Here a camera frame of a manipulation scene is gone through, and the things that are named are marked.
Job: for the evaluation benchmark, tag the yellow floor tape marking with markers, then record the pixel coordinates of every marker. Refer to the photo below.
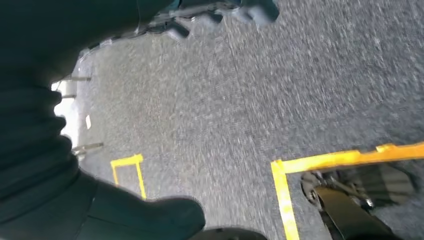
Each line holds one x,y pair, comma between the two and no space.
127,161
331,161

